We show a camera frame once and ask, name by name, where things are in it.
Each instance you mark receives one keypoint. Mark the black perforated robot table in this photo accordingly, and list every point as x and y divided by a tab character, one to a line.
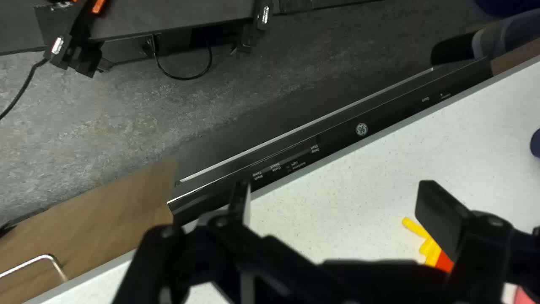
169	18

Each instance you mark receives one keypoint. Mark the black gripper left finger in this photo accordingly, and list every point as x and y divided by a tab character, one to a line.
238	205

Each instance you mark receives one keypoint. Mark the small black waste bin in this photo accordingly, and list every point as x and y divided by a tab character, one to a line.
456	50

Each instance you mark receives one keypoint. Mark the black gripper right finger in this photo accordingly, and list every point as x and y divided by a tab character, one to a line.
444	221

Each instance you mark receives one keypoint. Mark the wooden base cabinet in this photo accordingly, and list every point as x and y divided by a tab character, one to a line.
85	226

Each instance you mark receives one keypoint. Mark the black GE dishwasher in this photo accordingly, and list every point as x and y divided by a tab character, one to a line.
338	133

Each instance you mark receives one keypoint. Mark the orange black bar clamp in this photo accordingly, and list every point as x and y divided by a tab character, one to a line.
73	35

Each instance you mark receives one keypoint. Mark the yellow toy fry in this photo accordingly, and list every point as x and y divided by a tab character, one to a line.
431	251
414	227

